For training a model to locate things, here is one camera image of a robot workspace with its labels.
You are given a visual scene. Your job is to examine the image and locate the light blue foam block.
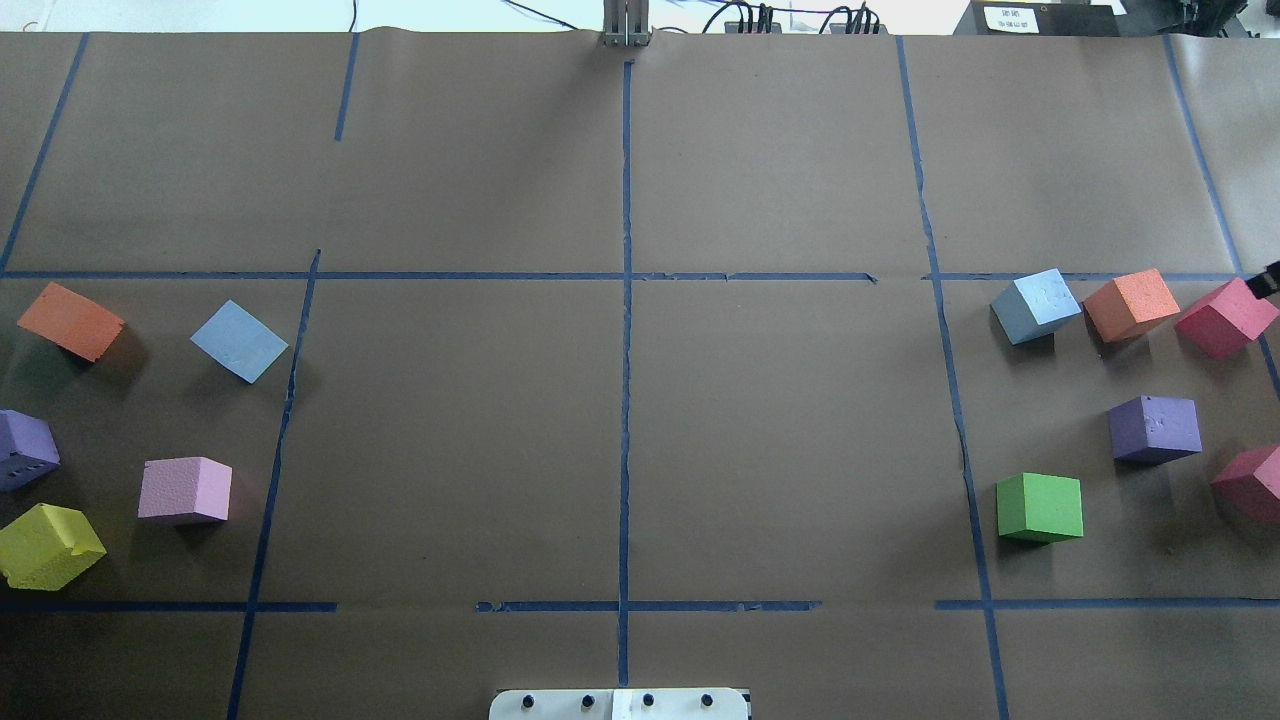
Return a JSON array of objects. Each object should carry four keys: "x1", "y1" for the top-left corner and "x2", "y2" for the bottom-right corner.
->
[{"x1": 991, "y1": 268, "x2": 1082, "y2": 345}]

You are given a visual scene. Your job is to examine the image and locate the red foam block upper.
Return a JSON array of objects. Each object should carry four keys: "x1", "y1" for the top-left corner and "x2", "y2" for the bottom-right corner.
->
[{"x1": 1175, "y1": 278, "x2": 1279, "y2": 359}]

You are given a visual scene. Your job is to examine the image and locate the red foam block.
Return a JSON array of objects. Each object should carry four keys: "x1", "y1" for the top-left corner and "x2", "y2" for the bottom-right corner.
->
[
  {"x1": 1210, "y1": 445, "x2": 1279, "y2": 523},
  {"x1": 1175, "y1": 278, "x2": 1279, "y2": 359}
]

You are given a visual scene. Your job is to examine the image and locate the orange foam block right side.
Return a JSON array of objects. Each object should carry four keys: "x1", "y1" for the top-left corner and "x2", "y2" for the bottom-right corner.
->
[{"x1": 1083, "y1": 268, "x2": 1181, "y2": 343}]

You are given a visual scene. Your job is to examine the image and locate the orange foam block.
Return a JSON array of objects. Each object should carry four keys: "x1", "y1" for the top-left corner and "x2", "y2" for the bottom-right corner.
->
[
  {"x1": 1083, "y1": 268, "x2": 1181, "y2": 343},
  {"x1": 17, "y1": 282, "x2": 125, "y2": 363}
]

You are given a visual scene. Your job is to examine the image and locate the purple foam block right side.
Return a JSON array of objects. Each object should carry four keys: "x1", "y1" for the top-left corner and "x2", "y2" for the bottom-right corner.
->
[{"x1": 1106, "y1": 395, "x2": 1203, "y2": 465}]

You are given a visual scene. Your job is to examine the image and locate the purple foam block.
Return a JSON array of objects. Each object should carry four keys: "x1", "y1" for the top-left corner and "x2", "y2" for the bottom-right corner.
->
[
  {"x1": 1106, "y1": 395, "x2": 1203, "y2": 465},
  {"x1": 1, "y1": 409, "x2": 61, "y2": 492}
]

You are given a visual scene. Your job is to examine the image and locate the red foam block lower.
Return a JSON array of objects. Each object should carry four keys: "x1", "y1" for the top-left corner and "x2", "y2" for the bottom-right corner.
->
[{"x1": 1210, "y1": 445, "x2": 1279, "y2": 523}]

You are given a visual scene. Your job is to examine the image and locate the green foam block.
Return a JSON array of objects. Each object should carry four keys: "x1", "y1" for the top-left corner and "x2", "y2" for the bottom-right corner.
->
[{"x1": 995, "y1": 471, "x2": 1085, "y2": 544}]

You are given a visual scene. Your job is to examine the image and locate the light blue block left side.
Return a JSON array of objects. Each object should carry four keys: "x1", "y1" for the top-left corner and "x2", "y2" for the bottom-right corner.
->
[{"x1": 189, "y1": 299, "x2": 288, "y2": 384}]

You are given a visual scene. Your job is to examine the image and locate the pink foam block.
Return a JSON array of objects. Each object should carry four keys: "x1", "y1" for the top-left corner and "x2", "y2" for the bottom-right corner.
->
[{"x1": 136, "y1": 457, "x2": 233, "y2": 525}]

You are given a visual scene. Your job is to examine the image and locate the orange foam block left side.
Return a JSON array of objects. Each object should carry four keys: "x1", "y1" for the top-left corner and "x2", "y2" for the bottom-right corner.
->
[{"x1": 17, "y1": 282, "x2": 125, "y2": 363}]

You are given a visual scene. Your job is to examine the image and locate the purple foam block left side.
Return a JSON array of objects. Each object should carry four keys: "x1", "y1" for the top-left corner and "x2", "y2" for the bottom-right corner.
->
[{"x1": 1, "y1": 409, "x2": 61, "y2": 492}]

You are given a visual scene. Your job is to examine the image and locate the yellow foam block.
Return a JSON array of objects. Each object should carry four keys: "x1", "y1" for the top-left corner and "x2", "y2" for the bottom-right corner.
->
[{"x1": 1, "y1": 503, "x2": 108, "y2": 592}]

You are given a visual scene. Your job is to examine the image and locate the aluminium frame post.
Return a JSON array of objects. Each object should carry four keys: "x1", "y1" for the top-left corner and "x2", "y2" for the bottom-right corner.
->
[{"x1": 602, "y1": 0, "x2": 652, "y2": 47}]

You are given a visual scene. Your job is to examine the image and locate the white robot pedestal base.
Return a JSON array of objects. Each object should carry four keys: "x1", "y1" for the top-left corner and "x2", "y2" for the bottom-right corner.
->
[{"x1": 488, "y1": 687, "x2": 753, "y2": 719}]

